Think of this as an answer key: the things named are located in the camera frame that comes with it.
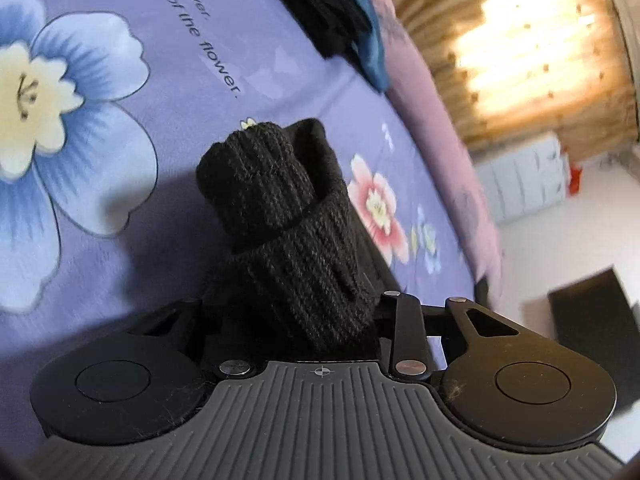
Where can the pink floral quilt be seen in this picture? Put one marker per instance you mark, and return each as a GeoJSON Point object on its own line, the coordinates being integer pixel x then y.
{"type": "Point", "coordinates": [413, 93]}

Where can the folded black and teal clothes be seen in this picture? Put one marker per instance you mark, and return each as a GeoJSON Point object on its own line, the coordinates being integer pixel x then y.
{"type": "Point", "coordinates": [346, 28]}

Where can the beige curtain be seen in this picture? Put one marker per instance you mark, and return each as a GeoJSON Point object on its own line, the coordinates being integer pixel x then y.
{"type": "Point", "coordinates": [511, 69]}

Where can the black knit pants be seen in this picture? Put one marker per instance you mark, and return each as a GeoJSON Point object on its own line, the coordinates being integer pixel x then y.
{"type": "Point", "coordinates": [302, 277]}

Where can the white radiator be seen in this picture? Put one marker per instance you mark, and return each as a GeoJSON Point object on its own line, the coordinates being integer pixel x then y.
{"type": "Point", "coordinates": [523, 177]}

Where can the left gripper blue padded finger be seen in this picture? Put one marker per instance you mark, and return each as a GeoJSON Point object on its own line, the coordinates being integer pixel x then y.
{"type": "Point", "coordinates": [408, 355]}

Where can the dark box on floor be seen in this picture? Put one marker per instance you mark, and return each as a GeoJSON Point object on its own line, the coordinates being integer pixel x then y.
{"type": "Point", "coordinates": [594, 318]}

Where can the purple floral bed sheet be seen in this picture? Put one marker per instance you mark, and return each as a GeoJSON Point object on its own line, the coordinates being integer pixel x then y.
{"type": "Point", "coordinates": [107, 106]}

